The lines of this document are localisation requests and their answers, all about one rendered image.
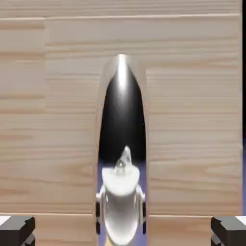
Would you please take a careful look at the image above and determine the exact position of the light wood cabinet door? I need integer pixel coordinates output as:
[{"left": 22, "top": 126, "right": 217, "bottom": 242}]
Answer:
[
  {"left": 0, "top": 13, "right": 243, "bottom": 217},
  {"left": 0, "top": 212, "right": 243, "bottom": 246}
]

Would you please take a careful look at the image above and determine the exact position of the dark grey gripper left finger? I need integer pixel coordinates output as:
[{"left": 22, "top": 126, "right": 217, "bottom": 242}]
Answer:
[{"left": 0, "top": 215, "right": 37, "bottom": 246}]

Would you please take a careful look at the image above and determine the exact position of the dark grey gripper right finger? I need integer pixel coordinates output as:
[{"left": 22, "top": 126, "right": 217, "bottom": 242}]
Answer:
[{"left": 210, "top": 215, "right": 246, "bottom": 246}]

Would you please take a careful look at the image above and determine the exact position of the curved shiny metal handle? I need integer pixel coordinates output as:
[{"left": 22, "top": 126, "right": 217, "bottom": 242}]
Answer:
[{"left": 92, "top": 53, "right": 152, "bottom": 246}]

